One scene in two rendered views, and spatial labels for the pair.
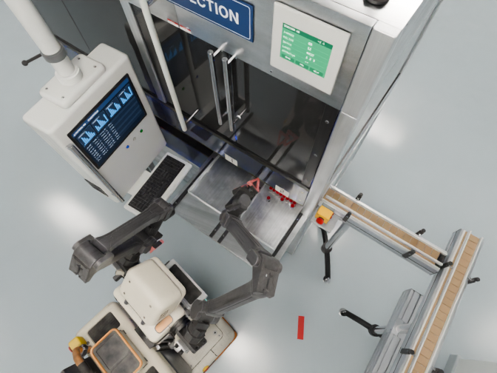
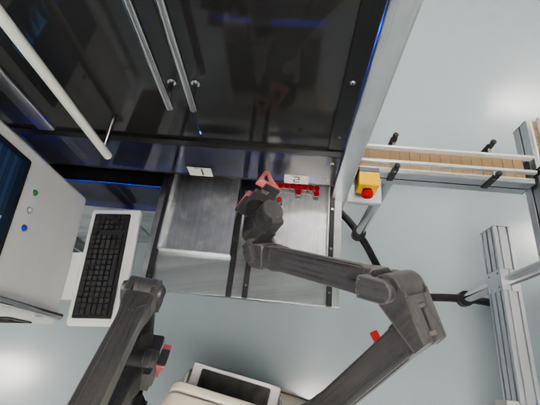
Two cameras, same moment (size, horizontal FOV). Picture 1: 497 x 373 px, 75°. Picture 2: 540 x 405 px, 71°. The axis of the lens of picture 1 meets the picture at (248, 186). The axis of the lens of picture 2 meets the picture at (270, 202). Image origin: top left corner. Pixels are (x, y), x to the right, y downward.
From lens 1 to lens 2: 0.53 m
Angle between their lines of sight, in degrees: 12
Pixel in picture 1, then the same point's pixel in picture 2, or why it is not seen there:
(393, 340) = (511, 297)
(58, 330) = not seen: outside the picture
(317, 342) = not seen: hidden behind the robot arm
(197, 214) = (190, 274)
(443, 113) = not seen: hidden behind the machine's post
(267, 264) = (407, 287)
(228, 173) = (202, 195)
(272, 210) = (292, 214)
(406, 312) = (505, 256)
